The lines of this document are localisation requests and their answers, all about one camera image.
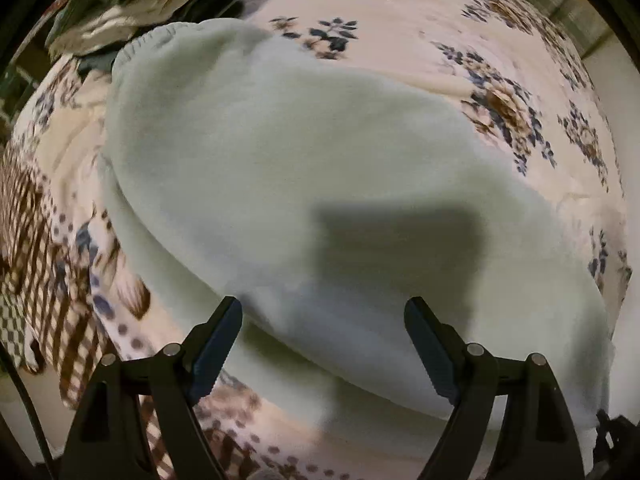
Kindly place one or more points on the black garment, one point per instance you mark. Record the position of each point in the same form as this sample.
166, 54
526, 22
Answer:
215, 0

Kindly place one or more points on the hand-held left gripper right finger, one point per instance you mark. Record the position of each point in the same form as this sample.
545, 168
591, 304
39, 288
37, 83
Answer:
429, 347

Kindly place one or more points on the floral blanket with checked border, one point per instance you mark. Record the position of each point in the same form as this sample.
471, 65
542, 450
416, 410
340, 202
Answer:
450, 50

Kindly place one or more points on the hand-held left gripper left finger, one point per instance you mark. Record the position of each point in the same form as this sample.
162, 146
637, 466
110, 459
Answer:
216, 350

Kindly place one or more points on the pale green pants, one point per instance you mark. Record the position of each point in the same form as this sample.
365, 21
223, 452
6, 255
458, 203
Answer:
300, 185

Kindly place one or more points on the pile of folded clothes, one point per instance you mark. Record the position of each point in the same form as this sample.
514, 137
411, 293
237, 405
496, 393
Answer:
150, 15

